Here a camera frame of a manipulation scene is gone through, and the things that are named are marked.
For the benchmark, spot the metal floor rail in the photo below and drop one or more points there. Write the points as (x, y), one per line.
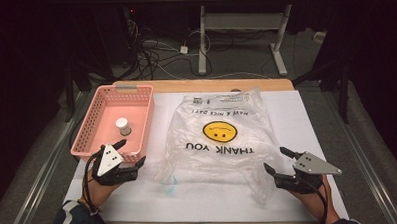
(48, 164)
(365, 159)

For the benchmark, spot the person's left hand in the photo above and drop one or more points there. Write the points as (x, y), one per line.
(99, 193)

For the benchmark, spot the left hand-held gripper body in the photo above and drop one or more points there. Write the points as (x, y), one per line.
(108, 160)

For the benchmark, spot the clear smiley plastic bag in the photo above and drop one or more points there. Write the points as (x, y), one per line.
(221, 161)

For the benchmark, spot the small white box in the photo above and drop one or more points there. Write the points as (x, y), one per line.
(319, 36)

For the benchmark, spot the white metal desk frame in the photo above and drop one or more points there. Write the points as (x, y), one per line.
(202, 42)

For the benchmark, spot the person's right hand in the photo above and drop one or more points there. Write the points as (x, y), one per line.
(313, 201)

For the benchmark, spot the white power adapter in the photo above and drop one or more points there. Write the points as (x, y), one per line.
(183, 49)

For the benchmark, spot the black stand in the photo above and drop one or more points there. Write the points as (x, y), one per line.
(343, 93)

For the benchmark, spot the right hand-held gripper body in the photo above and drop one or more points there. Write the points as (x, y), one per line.
(313, 164)

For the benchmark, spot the white table mat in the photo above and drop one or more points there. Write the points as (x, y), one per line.
(303, 121)

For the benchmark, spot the pink plastic basket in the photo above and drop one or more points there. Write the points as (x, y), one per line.
(102, 128)

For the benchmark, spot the small white-capped bottle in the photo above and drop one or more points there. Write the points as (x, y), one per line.
(123, 124)

